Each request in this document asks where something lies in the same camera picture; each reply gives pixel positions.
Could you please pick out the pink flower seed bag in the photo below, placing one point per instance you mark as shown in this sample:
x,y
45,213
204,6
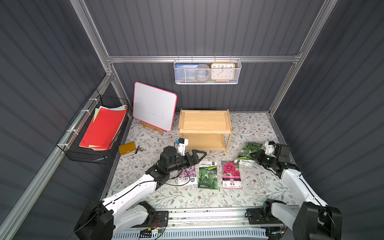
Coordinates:
x,y
231,175

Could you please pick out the blue box in basket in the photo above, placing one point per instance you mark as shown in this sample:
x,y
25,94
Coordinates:
x,y
185,73

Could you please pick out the purple flower seed bag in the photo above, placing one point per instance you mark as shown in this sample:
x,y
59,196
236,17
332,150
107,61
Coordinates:
x,y
187,177

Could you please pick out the green gourd seed bag bottom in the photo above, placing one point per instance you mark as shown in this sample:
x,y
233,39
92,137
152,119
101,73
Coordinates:
x,y
244,158

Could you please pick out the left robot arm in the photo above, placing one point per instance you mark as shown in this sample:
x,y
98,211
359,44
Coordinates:
x,y
103,219

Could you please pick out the small metal binder clip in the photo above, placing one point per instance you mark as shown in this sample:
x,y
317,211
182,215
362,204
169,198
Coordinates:
x,y
139,149

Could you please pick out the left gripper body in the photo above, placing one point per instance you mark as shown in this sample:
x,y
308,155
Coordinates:
x,y
190,158

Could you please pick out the white vented cable duct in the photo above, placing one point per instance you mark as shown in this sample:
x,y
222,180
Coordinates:
x,y
199,234

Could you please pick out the green gourd seed bag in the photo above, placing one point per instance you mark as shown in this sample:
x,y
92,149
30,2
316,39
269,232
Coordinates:
x,y
208,175
244,158

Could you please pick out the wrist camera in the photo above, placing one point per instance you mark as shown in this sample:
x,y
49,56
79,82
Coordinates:
x,y
269,148
181,145

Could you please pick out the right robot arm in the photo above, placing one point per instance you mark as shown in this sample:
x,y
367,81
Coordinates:
x,y
314,219

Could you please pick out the yellow sponge block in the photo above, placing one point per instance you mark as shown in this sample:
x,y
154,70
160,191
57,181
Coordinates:
x,y
127,148

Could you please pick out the wooden whiteboard easel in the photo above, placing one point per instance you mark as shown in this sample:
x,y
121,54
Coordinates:
x,y
148,126

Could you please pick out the wooden two-tier shelf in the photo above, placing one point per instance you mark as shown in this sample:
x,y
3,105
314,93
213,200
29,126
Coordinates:
x,y
206,130

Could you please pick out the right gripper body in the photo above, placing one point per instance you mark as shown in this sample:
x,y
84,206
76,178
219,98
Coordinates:
x,y
264,158

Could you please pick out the black wire side basket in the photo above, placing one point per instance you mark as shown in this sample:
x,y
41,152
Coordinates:
x,y
70,144

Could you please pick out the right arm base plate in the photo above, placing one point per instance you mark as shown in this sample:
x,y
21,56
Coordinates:
x,y
260,216

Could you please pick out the red paper folder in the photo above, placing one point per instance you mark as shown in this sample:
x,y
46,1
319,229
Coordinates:
x,y
103,128

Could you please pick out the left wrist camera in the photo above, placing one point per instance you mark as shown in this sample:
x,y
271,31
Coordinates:
x,y
181,145

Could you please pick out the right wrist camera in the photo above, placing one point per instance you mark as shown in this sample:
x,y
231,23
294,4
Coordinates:
x,y
269,148

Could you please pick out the green gourd seed bag top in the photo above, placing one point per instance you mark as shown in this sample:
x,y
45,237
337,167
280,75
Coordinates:
x,y
208,175

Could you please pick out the pink framed whiteboard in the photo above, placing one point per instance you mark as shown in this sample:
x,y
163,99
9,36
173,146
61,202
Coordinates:
x,y
154,106

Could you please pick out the grey tape roll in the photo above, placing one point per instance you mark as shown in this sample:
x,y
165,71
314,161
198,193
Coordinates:
x,y
202,73

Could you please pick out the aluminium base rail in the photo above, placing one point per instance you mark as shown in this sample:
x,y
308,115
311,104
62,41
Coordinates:
x,y
209,215

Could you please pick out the white wire wall basket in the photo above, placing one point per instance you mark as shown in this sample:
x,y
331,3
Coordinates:
x,y
209,61

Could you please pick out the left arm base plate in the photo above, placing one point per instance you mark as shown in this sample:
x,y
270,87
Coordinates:
x,y
155,219

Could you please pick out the yellow square clock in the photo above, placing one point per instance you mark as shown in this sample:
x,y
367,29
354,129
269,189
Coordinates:
x,y
223,71

